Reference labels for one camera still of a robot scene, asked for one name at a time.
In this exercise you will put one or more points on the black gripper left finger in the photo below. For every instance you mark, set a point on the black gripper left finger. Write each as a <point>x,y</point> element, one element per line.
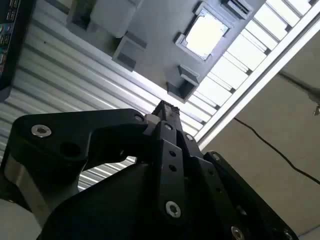
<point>62,130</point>

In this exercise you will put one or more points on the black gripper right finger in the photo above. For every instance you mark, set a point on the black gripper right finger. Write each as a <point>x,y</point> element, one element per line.
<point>225,180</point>

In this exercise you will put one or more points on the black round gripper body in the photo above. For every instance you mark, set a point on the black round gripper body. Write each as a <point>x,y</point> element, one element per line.
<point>112,212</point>

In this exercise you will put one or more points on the silver square CPU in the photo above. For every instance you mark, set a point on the silver square CPU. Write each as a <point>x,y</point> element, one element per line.
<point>206,35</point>

